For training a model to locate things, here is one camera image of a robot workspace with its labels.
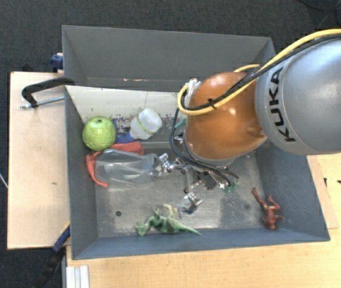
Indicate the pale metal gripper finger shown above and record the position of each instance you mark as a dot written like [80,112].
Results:
[192,201]
[165,163]

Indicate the green toy dinosaur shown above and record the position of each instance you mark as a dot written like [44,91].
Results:
[166,223]

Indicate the clear plastic bottle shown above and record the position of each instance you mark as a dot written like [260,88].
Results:
[122,168]

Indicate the white plastic bottle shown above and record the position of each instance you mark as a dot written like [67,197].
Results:
[146,124]

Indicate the blue cloth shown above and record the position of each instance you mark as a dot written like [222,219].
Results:
[123,136]

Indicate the red-brown toy dinosaur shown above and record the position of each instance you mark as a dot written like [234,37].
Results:
[270,214]

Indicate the green apple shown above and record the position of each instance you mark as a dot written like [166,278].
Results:
[99,133]

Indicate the grey metal bin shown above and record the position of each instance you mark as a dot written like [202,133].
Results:
[164,55]

